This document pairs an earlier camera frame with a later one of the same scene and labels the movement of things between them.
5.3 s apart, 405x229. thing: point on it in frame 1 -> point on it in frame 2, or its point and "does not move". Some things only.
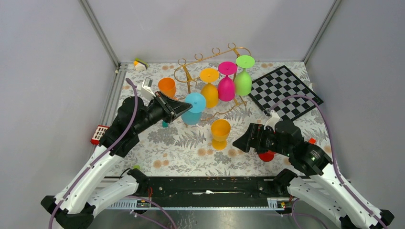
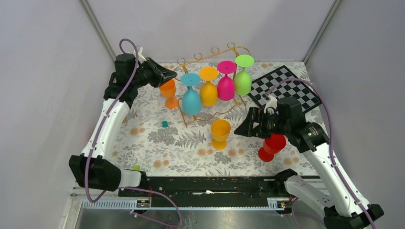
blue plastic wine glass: [193, 116] -> [191, 102]
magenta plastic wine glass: [226, 89] does not move
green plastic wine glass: [242, 79] does not move
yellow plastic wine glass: [209, 90] does not move
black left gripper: [172, 108] -> [161, 75]
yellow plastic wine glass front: [220, 129] does not move
